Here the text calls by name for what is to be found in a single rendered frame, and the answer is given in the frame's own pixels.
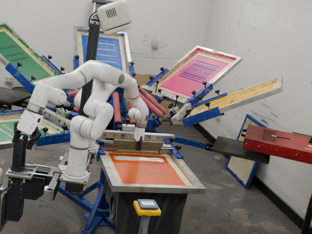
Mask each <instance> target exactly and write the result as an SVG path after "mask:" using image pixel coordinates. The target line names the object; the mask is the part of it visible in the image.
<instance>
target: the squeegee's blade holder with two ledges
mask: <svg viewBox="0 0 312 234"><path fill-rule="evenodd" d="M117 150H118V151H131V152H148V153H158V151H150V150H141V151H137V150H133V149H117Z"/></svg>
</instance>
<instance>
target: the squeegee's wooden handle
mask: <svg viewBox="0 0 312 234"><path fill-rule="evenodd" d="M137 143H138V141H136V140H128V139H114V140H113V145H117V149H125V150H136V149H137ZM162 147H163V142H159V141H143V142H142V146H141V150H150V151H158V152H160V148H162Z"/></svg>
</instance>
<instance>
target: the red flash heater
mask: <svg viewBox="0 0 312 234"><path fill-rule="evenodd" d="M271 135H274V136H278V137H272V136H271ZM280 137H285V138H280ZM286 138H290V139H286ZM310 139H311V137H307V136H302V135H297V134H293V133H288V132H284V131H280V130H274V129H270V128H265V127H260V126H256V125H252V124H249V125H248V128H247V132H246V135H245V138H244V142H243V144H244V145H243V149H246V150H251V151H255V152H259V153H263V154H268V155H272V156H277V157H282V158H286V159H290V160H294V161H298V162H303V163H308V164H312V143H309V140H310Z"/></svg>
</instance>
